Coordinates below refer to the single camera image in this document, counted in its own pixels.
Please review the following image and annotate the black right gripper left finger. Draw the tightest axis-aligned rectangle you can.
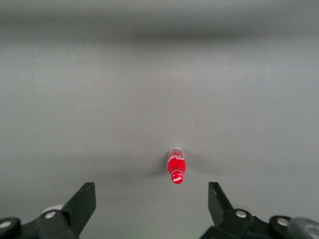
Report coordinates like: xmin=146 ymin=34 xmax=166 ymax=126
xmin=0 ymin=182 xmax=97 ymax=239

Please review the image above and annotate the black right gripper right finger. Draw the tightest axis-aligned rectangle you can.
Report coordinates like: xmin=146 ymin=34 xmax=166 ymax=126
xmin=201 ymin=182 xmax=293 ymax=239

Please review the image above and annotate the red cola bottle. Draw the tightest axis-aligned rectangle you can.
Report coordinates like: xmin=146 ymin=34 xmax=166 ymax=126
xmin=166 ymin=147 xmax=186 ymax=185

